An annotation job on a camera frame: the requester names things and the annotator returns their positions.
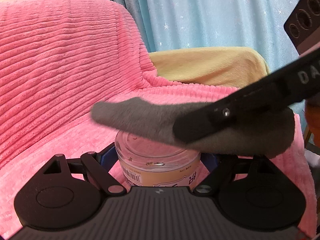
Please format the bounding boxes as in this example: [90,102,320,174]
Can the pink ribbed blanket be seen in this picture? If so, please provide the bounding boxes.
[0,0,313,239]

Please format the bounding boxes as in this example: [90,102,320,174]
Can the yellow cushion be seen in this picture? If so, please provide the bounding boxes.
[149,47,270,88]

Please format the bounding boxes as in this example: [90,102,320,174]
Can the light blue star curtain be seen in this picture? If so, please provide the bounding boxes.
[96,0,320,131]

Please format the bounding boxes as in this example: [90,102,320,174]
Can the person's hand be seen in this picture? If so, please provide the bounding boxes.
[305,96,320,147]

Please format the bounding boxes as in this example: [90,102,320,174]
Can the clear plastic jar white lid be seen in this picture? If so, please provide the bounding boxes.
[114,131,201,189]

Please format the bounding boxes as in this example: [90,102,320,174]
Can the black camera box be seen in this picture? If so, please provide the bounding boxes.
[284,0,320,55]

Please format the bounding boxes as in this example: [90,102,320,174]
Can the grey microfibre cloth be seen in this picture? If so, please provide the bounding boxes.
[91,98,295,159]

